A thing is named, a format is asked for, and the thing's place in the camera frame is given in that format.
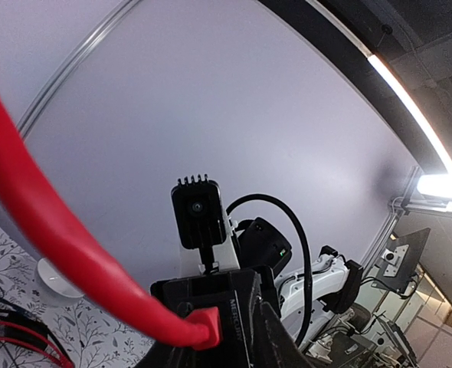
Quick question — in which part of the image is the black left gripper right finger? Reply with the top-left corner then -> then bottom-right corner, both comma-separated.
251,270 -> 313,367

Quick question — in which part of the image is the red ethernet cable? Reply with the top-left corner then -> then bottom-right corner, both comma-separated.
0,49 -> 223,350
0,320 -> 74,368

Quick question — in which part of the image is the right aluminium frame post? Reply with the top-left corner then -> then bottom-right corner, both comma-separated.
0,1 -> 140,141

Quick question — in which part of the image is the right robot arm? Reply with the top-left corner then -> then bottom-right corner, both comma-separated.
236,218 -> 364,347

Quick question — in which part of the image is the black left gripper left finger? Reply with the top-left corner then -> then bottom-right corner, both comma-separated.
134,341 -> 188,368

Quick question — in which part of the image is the black network switch box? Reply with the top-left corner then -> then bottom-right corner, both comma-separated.
151,265 -> 271,367

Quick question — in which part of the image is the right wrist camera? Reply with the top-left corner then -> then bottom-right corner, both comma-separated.
171,175 -> 227,274

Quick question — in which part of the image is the black ethernet cable teal boot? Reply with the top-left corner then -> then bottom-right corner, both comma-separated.
0,285 -> 74,367

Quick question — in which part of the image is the white ceramic bowl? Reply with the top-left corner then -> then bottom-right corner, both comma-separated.
35,258 -> 84,301

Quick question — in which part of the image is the floral patterned table cloth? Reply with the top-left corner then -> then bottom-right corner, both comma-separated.
0,228 -> 153,367

